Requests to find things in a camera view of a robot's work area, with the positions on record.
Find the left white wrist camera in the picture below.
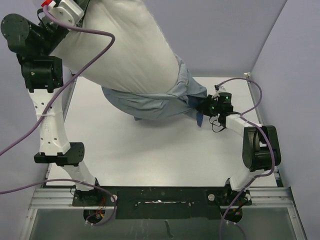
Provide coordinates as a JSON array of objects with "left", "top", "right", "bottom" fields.
[{"left": 41, "top": 0, "right": 85, "bottom": 26}]

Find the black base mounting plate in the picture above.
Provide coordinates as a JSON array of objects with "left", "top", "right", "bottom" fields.
[{"left": 71, "top": 185, "right": 252, "bottom": 221}]

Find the purple cable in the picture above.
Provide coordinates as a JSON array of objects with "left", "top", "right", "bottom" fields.
[
  {"left": 214, "top": 77, "right": 278, "bottom": 240},
  {"left": 0, "top": 4, "right": 118, "bottom": 227}
]

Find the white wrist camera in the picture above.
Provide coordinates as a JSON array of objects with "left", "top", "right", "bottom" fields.
[
  {"left": 213, "top": 85, "right": 226, "bottom": 98},
  {"left": 41, "top": 0, "right": 85, "bottom": 26}
]

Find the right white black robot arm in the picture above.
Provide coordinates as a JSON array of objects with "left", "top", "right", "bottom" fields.
[{"left": 197, "top": 92, "right": 281, "bottom": 205}]

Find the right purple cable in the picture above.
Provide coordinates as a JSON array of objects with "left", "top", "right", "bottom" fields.
[{"left": 214, "top": 77, "right": 278, "bottom": 240}]

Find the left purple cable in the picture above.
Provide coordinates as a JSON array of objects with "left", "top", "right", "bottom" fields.
[{"left": 0, "top": 4, "right": 118, "bottom": 227}]

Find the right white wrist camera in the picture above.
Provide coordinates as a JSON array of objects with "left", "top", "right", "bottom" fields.
[{"left": 213, "top": 85, "right": 226, "bottom": 98}]

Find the white pillow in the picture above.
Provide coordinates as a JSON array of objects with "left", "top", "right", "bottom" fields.
[{"left": 52, "top": 0, "right": 180, "bottom": 94}]

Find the aluminium frame rail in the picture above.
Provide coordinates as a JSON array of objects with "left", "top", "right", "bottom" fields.
[{"left": 29, "top": 187, "right": 295, "bottom": 210}]

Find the blue pillowcase with fish print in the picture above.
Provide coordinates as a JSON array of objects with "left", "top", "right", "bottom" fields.
[{"left": 102, "top": 55, "right": 208, "bottom": 127}]

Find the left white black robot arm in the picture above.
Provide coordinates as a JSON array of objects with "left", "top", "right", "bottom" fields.
[{"left": 0, "top": 13, "right": 103, "bottom": 206}]

